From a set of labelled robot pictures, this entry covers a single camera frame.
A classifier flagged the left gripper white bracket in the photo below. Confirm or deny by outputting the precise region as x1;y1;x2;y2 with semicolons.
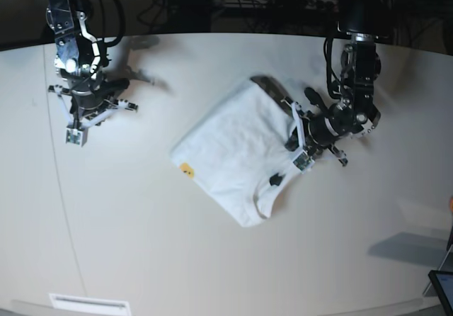
280;96;348;173

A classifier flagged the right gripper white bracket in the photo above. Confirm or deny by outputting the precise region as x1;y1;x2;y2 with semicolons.
47;85;139;147

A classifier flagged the white printed T-shirt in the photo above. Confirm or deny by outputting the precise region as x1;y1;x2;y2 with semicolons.
171;76;304;227

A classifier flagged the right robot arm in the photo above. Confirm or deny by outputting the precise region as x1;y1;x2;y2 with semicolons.
46;0;139;147

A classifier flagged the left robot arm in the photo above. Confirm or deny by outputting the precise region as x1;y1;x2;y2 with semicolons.
276;0;389;171

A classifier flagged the black power strip red light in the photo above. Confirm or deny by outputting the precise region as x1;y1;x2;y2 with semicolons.
222;0;338;11

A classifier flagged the white paper label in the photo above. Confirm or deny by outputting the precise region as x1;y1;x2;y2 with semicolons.
49;293;132;316

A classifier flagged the tablet with dark frame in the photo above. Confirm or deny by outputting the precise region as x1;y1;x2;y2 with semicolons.
428;270;453;316

